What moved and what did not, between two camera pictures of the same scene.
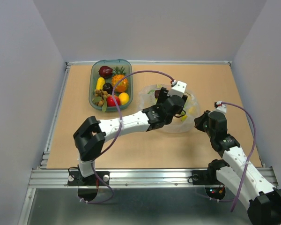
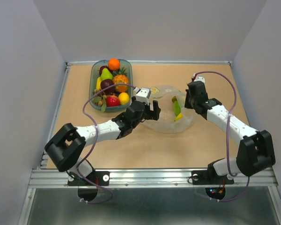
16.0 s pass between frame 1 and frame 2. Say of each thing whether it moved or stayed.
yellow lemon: stayed
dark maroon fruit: moved
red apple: stayed
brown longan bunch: stayed
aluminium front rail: stayed
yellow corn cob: stayed
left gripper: moved
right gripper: moved
